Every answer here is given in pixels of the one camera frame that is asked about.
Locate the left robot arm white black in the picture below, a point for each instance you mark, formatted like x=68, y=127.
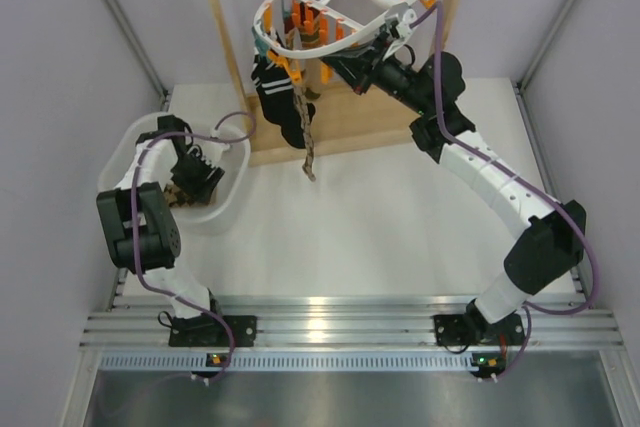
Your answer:
x=168, y=169

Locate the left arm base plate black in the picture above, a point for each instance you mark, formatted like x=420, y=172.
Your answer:
x=203, y=331

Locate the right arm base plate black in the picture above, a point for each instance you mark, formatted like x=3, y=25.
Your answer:
x=465, y=332

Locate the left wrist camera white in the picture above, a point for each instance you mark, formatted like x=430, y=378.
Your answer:
x=215, y=153

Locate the white plastic tub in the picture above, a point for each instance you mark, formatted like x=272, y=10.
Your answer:
x=213, y=220

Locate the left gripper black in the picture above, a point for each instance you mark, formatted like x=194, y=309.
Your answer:
x=198, y=189

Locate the aluminium mounting rail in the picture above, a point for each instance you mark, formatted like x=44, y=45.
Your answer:
x=338, y=334

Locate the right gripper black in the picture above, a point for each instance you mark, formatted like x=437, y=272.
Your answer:
x=357, y=78

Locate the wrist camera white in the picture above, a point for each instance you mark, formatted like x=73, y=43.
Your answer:
x=215, y=153
x=398, y=21

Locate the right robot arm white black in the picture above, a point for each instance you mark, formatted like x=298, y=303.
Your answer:
x=546, y=232

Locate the brown argyle sock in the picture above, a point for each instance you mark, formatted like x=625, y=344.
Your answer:
x=304, y=109
x=170, y=195

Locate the wooden hanger stand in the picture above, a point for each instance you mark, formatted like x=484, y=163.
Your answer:
x=349, y=123

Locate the brown sock clipped on hanger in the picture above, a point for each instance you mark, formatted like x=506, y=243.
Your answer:
x=298, y=37

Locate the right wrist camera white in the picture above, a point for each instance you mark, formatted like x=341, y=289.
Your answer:
x=398, y=21

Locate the black sock white stripes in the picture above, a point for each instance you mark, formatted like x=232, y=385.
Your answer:
x=277, y=97

